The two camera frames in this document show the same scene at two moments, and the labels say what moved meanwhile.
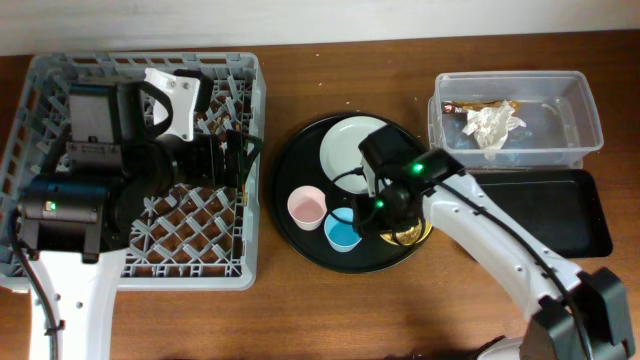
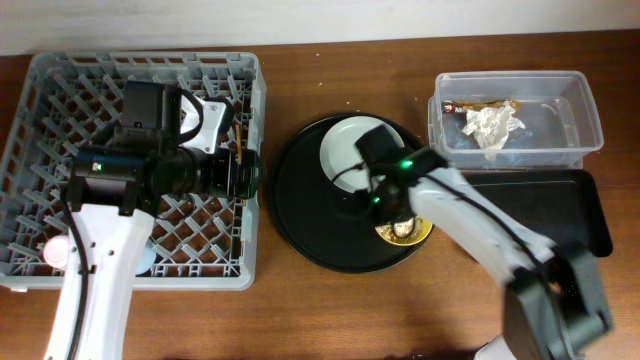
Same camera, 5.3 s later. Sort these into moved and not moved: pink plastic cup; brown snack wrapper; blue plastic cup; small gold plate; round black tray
Moved: blue plastic cup; pink plastic cup
Not moved: round black tray; small gold plate; brown snack wrapper
